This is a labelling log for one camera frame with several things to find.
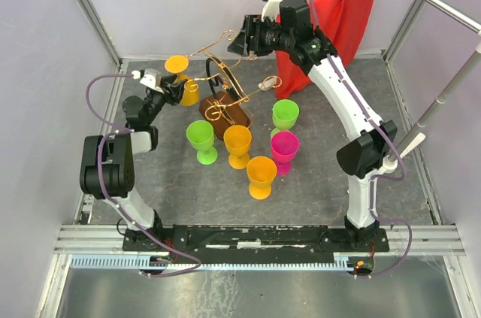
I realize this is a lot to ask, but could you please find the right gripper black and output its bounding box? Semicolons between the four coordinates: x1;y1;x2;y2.
227;14;293;57

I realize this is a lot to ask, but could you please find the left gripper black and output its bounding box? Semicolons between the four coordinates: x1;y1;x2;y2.
144;74;188;125

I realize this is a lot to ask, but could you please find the orange wine glass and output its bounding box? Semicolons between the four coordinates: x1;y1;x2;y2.
223;125;252;170
247;156;277;200
165;55;200;107

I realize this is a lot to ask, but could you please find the gold wine glass rack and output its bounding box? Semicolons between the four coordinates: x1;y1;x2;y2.
183;29;282;126

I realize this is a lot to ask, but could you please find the green wine glass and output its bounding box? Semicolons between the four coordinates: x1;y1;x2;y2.
186;120;218;165
271;99;300;138

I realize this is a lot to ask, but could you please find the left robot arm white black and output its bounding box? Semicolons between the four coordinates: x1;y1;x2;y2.
80;69;186;250

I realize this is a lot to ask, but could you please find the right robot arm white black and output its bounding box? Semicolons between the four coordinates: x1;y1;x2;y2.
228;0;398;251

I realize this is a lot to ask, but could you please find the magenta wine glass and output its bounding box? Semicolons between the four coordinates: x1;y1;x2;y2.
271;131;300;176

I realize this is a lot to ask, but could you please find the orange wine glass front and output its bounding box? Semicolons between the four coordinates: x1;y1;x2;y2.
247;156;277;200

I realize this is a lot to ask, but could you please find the red cloth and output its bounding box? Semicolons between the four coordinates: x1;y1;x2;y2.
275;0;374;100

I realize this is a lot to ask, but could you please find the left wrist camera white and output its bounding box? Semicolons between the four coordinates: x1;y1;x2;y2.
132;68;162;92

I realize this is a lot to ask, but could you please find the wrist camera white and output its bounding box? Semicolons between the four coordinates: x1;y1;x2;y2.
132;68;162;92
261;0;282;22

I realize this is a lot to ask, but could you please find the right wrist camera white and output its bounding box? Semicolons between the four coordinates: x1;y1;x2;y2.
261;0;282;22

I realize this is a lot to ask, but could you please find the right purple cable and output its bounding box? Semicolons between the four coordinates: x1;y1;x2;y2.
271;0;414;278

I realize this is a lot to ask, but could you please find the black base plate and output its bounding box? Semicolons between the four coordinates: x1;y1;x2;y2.
123;223;390;263

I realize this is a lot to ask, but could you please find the white cable duct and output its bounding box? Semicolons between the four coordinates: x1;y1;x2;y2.
71;250;375;272

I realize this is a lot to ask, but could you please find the metal clothes rail stand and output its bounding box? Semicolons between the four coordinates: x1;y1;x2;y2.
387;0;480;179

